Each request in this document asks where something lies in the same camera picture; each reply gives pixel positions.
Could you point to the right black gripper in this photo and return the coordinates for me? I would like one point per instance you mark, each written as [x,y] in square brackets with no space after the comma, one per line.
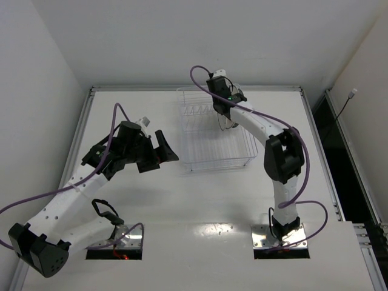
[221,108]

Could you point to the orange sunburst plate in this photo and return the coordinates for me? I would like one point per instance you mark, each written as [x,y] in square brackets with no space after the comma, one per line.
[236,96]

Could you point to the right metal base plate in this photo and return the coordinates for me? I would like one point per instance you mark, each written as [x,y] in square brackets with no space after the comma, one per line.
[263,239]

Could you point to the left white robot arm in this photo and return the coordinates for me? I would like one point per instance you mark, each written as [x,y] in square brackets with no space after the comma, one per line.
[45,242]

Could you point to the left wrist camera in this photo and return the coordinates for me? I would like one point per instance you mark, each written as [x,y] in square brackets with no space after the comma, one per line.
[144,122]

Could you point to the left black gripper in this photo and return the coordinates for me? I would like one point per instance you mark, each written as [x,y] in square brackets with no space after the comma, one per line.
[152,154]

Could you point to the metal base plate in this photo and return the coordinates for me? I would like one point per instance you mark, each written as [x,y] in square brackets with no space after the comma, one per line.
[263,239]
[124,237]

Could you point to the white plate dark rim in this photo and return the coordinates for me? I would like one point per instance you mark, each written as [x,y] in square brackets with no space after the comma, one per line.
[224,122]

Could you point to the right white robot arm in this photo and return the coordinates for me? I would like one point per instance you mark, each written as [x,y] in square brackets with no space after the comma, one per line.
[283,151]

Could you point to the black wall cable white plug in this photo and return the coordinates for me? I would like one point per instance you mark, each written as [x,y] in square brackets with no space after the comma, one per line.
[351,94]

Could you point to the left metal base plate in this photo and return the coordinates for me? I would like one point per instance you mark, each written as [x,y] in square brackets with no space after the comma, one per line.
[124,237]

